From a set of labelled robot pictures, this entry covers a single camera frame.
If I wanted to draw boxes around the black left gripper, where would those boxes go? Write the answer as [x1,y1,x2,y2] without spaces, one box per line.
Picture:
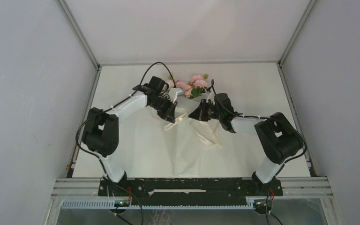
[150,97,178,124]

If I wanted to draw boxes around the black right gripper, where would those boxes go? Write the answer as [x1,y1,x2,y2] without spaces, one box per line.
[189,98,224,121]

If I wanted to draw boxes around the black mounting rail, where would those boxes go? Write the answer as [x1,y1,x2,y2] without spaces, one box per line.
[97,178,284,207]

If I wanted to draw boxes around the cream ribbon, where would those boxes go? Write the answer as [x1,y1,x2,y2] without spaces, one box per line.
[162,111,222,148]

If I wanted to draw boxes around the pink fake flower bouquet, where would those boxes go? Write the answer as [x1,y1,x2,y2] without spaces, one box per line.
[167,74,211,99]

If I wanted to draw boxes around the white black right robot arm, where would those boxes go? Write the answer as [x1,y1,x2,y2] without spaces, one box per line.
[189,93,307,195]

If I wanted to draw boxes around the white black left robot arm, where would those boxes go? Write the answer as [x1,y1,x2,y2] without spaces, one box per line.
[75,76,184,195]

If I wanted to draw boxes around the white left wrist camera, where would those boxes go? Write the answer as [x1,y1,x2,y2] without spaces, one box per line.
[168,88,184,103]

